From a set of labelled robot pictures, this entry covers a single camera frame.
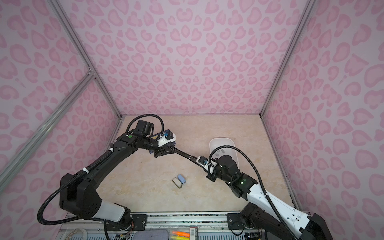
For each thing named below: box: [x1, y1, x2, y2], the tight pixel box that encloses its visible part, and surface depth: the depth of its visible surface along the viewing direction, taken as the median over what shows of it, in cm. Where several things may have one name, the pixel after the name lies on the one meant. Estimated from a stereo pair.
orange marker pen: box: [171, 231, 190, 238], surface depth 71 cm
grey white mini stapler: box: [172, 177, 183, 189], surface depth 86 cm
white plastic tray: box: [209, 137, 240, 167], surface depth 95 cm
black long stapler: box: [169, 146, 202, 168], surface depth 81 cm
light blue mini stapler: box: [177, 174, 186, 184], surface depth 88 cm
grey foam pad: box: [133, 230, 169, 240], surface depth 69 cm
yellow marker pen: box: [171, 236, 190, 240], surface depth 70 cm
